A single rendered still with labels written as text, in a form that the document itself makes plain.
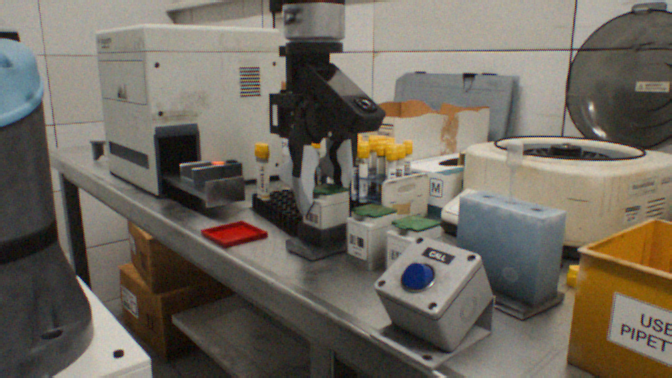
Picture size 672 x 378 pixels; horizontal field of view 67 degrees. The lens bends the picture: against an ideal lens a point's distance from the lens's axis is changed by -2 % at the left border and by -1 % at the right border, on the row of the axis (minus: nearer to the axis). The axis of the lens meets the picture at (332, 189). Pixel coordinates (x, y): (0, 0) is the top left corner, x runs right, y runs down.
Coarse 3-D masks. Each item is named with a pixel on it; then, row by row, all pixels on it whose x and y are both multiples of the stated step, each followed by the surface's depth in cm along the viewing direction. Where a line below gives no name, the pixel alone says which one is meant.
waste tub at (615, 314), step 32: (640, 224) 45; (608, 256) 38; (640, 256) 46; (576, 288) 40; (608, 288) 38; (640, 288) 36; (576, 320) 40; (608, 320) 38; (640, 320) 36; (576, 352) 41; (608, 352) 39; (640, 352) 37
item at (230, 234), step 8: (224, 224) 74; (232, 224) 75; (240, 224) 76; (248, 224) 75; (208, 232) 71; (216, 232) 73; (224, 232) 73; (232, 232) 73; (240, 232) 73; (248, 232) 73; (256, 232) 73; (264, 232) 71; (216, 240) 69; (224, 240) 70; (232, 240) 68; (240, 240) 69; (248, 240) 69
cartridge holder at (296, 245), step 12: (300, 228) 67; (312, 228) 64; (336, 228) 65; (288, 240) 66; (300, 240) 66; (312, 240) 65; (324, 240) 64; (336, 240) 65; (300, 252) 64; (312, 252) 63; (324, 252) 64; (336, 252) 65
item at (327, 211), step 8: (344, 192) 65; (320, 200) 64; (328, 200) 64; (336, 200) 65; (344, 200) 65; (312, 208) 65; (320, 208) 63; (328, 208) 64; (336, 208) 65; (344, 208) 66; (304, 216) 66; (312, 216) 65; (320, 216) 64; (328, 216) 64; (336, 216) 65; (344, 216) 66; (312, 224) 65; (320, 224) 64; (328, 224) 64; (336, 224) 65
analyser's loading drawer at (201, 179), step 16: (208, 160) 88; (176, 176) 91; (192, 176) 82; (208, 176) 84; (224, 176) 86; (240, 176) 82; (192, 192) 83; (208, 192) 78; (224, 192) 80; (240, 192) 82
